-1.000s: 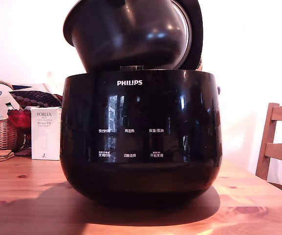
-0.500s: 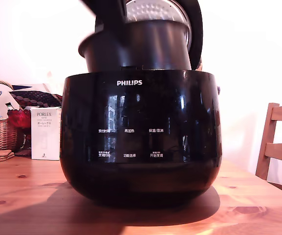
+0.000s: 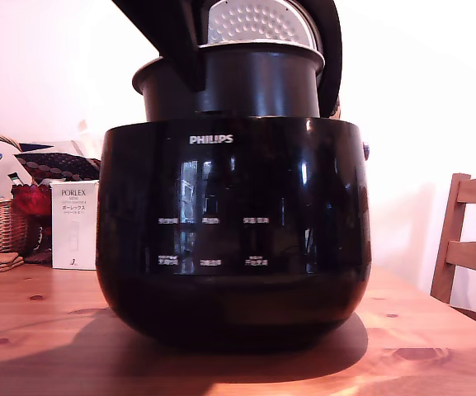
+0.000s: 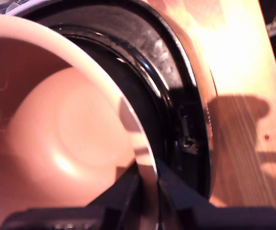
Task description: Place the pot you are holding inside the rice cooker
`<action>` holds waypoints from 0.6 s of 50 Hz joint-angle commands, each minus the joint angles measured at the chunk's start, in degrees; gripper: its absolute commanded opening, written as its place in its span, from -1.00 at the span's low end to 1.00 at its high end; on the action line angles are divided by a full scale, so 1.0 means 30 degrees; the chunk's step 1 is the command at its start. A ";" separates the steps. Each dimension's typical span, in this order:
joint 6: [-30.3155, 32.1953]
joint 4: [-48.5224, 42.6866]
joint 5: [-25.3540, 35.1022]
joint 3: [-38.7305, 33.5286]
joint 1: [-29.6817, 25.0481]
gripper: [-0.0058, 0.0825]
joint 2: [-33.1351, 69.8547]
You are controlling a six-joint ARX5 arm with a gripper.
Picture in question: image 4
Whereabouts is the black cooking pot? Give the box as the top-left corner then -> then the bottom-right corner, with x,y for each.
0,13 -> 161,230

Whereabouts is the black Philips rice cooker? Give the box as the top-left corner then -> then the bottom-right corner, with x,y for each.
20,0 -> 213,200

